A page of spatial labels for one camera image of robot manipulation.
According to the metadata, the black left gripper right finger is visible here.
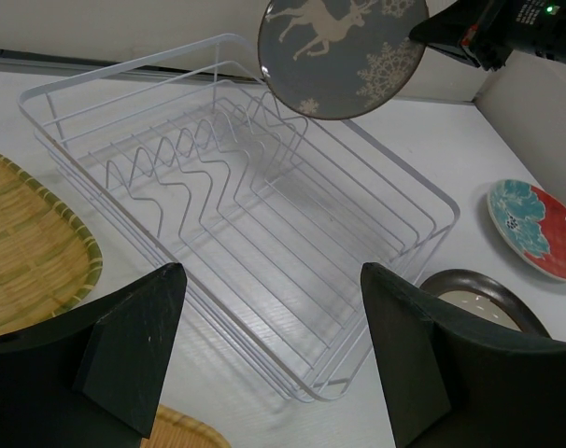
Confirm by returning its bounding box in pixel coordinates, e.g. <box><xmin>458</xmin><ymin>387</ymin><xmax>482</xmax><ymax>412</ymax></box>
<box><xmin>361</xmin><ymin>263</ymin><xmax>566</xmax><ymax>447</ymax></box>

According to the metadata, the brown-rimmed cream plate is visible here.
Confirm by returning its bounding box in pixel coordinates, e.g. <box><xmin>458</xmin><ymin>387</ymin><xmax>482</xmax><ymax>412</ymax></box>
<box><xmin>420</xmin><ymin>269</ymin><xmax>550</xmax><ymax>338</ymax></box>

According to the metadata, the green-rimmed bamboo tray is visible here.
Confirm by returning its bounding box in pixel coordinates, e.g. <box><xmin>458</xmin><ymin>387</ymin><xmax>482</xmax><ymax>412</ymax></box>
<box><xmin>0</xmin><ymin>154</ymin><xmax>103</xmax><ymax>336</ymax></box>

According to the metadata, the grey reindeer plate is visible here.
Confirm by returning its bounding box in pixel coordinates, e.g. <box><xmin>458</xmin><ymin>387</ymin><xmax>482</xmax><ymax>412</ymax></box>
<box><xmin>257</xmin><ymin>0</ymin><xmax>429</xmax><ymax>120</ymax></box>

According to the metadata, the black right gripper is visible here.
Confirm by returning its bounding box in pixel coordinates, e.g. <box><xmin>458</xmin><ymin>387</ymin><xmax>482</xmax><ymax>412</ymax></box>
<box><xmin>409</xmin><ymin>0</ymin><xmax>566</xmax><ymax>71</ymax></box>

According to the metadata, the white wire dish rack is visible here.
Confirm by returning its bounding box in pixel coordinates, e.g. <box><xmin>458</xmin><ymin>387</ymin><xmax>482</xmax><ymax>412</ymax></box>
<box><xmin>18</xmin><ymin>34</ymin><xmax>460</xmax><ymax>402</ymax></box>

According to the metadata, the metal table edge rail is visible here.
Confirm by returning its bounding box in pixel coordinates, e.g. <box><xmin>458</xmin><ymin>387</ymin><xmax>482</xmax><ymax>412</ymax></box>
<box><xmin>0</xmin><ymin>46</ymin><xmax>475</xmax><ymax>104</ymax></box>

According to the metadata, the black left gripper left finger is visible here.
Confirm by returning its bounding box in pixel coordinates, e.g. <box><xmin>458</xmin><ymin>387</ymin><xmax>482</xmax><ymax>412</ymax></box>
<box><xmin>0</xmin><ymin>263</ymin><xmax>187</xmax><ymax>447</ymax></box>

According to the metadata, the orange bamboo tray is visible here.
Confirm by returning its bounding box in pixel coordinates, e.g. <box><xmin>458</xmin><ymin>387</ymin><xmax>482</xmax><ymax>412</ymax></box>
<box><xmin>140</xmin><ymin>404</ymin><xmax>231</xmax><ymax>448</ymax></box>

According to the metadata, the teal and red floral plate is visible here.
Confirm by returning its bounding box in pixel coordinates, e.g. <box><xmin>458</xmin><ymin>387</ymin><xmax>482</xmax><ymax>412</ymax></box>
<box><xmin>486</xmin><ymin>179</ymin><xmax>566</xmax><ymax>281</ymax></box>

